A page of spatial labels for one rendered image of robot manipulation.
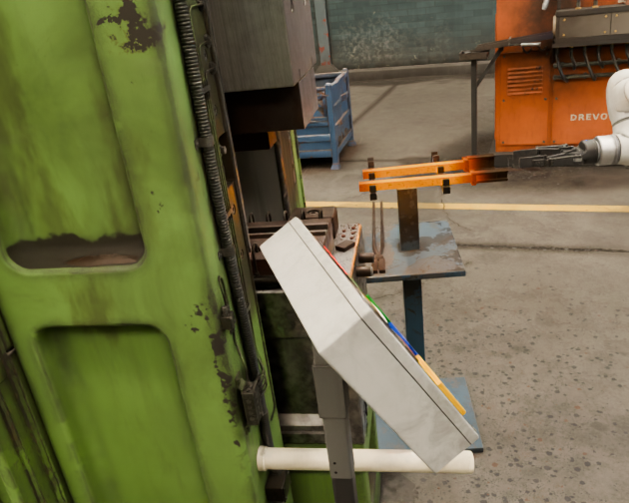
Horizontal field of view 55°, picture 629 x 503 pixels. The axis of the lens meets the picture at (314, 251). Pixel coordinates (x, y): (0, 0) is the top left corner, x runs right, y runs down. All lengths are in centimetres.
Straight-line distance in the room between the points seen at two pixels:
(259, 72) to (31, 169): 45
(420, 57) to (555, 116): 442
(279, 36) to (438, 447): 76
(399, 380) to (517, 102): 429
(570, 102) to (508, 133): 48
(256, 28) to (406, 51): 801
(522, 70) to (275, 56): 383
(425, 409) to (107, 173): 67
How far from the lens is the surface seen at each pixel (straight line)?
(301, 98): 126
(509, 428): 238
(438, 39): 908
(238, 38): 121
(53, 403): 139
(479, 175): 182
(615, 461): 232
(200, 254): 107
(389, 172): 191
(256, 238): 149
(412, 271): 186
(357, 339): 72
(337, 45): 942
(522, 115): 498
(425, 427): 84
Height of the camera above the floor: 156
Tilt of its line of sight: 25 degrees down
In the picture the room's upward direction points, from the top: 7 degrees counter-clockwise
